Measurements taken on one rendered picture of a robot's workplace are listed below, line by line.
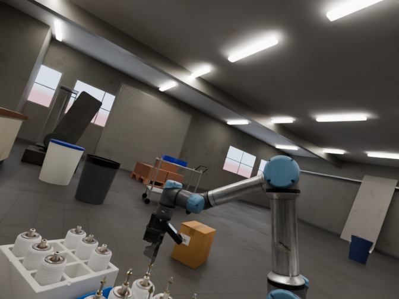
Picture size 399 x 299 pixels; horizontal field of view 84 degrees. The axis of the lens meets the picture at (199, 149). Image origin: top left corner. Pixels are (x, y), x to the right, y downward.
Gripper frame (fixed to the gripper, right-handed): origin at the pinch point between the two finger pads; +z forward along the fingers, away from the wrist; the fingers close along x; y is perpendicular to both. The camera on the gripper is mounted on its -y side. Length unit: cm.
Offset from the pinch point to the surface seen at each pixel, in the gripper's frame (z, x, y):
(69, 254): 17, -21, 42
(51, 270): 12.1, 5.9, 37.0
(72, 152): -13, -223, 158
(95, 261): 13.3, -13.3, 26.6
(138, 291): 10.9, 4.5, 2.0
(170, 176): -2, -565, 34
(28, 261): 15, 0, 50
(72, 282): 17.1, 0.6, 29.7
